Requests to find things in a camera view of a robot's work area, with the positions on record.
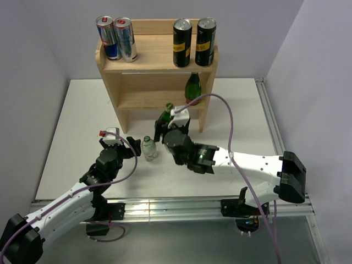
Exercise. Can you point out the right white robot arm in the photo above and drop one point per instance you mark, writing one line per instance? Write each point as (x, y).
(282, 177)

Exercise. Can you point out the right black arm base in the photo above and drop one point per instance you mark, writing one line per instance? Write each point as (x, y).
(247, 218)

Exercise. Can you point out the wooden two-tier shelf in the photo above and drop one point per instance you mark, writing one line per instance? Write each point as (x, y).
(152, 80)

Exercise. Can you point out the black yellow can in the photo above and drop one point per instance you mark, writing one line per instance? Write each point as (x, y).
(205, 41)
(182, 32)

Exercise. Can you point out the blue silver energy can left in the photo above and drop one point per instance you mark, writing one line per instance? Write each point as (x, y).
(108, 37)

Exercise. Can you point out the clear soda bottle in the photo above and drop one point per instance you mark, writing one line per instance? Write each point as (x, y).
(148, 148)

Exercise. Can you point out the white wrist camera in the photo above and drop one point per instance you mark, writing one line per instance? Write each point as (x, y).
(179, 117)
(110, 136)

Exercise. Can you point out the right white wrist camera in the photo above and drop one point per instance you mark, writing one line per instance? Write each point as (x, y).
(179, 117)

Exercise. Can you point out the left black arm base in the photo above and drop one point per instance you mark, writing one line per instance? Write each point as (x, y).
(103, 221)

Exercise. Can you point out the aluminium side rail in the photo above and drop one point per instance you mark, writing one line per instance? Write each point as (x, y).
(317, 239)

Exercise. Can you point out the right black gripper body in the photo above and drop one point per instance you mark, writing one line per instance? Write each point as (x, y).
(185, 129)

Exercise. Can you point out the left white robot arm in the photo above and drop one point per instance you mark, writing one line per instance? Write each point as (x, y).
(25, 238)

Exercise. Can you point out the aluminium front rail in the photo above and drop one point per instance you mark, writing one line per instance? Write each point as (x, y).
(183, 209)

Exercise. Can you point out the dark green glass bottle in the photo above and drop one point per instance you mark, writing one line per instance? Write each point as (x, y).
(193, 87)

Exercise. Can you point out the silver blue energy can right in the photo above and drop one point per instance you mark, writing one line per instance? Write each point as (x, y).
(124, 30)

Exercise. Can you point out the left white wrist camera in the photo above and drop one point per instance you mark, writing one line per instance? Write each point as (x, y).
(110, 136)

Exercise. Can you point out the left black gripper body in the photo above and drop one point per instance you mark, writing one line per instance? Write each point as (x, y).
(122, 153)

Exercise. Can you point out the green bottle with label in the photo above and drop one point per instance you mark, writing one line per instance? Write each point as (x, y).
(166, 115)

